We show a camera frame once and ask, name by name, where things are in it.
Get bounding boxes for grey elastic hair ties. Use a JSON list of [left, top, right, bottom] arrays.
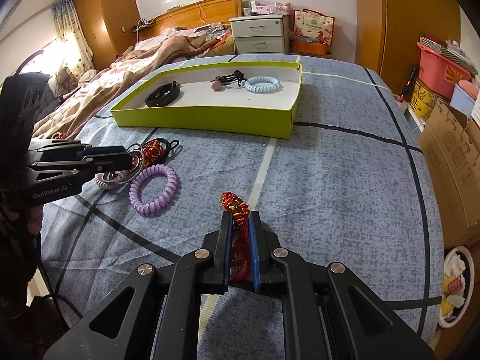
[[102, 142, 147, 186]]

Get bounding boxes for red knotted cord bracelet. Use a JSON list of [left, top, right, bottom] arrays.
[[219, 190, 253, 283]]

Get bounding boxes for person's left hand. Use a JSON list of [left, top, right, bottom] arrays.
[[28, 205, 44, 236]]

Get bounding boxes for black tie with charms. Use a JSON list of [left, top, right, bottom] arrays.
[[142, 137, 180, 167]]

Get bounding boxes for brown blanket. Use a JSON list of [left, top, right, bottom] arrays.
[[32, 35, 218, 139]]

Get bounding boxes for teddy bear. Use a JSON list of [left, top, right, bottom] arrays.
[[56, 67, 78, 95]]

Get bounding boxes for floral curtain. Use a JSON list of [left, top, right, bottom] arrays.
[[51, 0, 94, 77]]

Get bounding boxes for blue patterned bed cover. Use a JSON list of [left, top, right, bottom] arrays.
[[41, 57, 443, 359]]

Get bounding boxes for black tie with pink bead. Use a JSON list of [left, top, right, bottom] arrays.
[[210, 70, 247, 91]]

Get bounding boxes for yellow-green cardboard tray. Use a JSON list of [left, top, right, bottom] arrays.
[[112, 61, 303, 139]]

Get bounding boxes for tall wooden wardrobe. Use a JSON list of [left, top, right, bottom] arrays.
[[73, 0, 140, 70]]

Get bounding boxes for wooden headboard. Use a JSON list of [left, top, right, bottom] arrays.
[[139, 0, 242, 41]]

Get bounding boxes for white drawer nightstand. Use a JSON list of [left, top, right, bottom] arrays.
[[229, 15, 290, 54]]

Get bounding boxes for orange box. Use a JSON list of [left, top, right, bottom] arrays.
[[292, 41, 329, 57]]

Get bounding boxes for white trash bin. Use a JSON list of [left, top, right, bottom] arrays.
[[439, 246, 475, 328]]

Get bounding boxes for pink items on nightstand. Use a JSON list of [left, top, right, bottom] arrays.
[[243, 0, 293, 16]]

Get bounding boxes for yellow printed tin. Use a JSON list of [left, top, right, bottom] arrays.
[[410, 78, 438, 121]]

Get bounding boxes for floral gift bag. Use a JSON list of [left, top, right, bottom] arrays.
[[293, 9, 335, 47]]

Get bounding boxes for light blue storage box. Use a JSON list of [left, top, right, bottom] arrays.
[[450, 80, 479, 118]]

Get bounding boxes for pink plastic bin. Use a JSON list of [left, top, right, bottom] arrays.
[[416, 42, 472, 100]]

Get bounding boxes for wooden door panel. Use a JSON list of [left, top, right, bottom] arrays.
[[355, 0, 461, 94]]

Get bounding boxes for purple spiral hair tie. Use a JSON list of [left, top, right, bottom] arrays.
[[128, 163, 181, 217]]

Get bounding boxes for black leather bracelet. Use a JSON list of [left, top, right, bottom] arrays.
[[144, 80, 182, 108]]

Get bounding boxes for light blue spiral hair tie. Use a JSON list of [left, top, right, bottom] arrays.
[[244, 76, 283, 95]]

